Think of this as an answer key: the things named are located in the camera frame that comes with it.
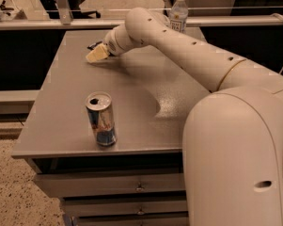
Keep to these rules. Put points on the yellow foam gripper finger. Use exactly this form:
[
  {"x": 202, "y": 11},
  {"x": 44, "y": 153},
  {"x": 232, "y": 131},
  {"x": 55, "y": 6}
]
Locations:
[{"x": 97, "y": 52}]

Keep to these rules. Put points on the dark blue rxbar wrapper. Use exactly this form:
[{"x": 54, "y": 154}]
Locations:
[{"x": 94, "y": 45}]

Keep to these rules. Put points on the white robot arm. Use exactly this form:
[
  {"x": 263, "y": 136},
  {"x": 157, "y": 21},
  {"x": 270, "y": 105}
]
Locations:
[{"x": 232, "y": 143}]

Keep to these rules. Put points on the red bull can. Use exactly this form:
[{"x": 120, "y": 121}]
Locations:
[{"x": 100, "y": 113}]

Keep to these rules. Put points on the grey drawer cabinet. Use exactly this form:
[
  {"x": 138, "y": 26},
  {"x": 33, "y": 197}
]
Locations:
[{"x": 151, "y": 98}]

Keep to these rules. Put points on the clear water bottle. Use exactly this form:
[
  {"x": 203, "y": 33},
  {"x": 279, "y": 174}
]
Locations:
[{"x": 178, "y": 16}]

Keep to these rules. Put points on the grey metal railing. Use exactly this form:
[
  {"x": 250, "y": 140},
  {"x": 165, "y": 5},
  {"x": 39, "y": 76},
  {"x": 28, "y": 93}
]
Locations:
[{"x": 261, "y": 20}]

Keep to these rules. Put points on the top grey drawer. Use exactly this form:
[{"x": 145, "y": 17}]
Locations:
[{"x": 114, "y": 182}]

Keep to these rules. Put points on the grey drawer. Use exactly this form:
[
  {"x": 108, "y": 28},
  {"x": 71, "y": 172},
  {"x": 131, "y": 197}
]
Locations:
[
  {"x": 136, "y": 222},
  {"x": 126, "y": 206},
  {"x": 114, "y": 182}
]

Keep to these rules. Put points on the middle grey drawer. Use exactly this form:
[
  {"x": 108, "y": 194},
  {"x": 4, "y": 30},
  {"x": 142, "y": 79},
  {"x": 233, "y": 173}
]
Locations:
[{"x": 126, "y": 206}]

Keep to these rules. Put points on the bottom grey drawer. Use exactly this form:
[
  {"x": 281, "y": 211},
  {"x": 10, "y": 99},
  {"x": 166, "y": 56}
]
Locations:
[{"x": 136, "y": 222}]

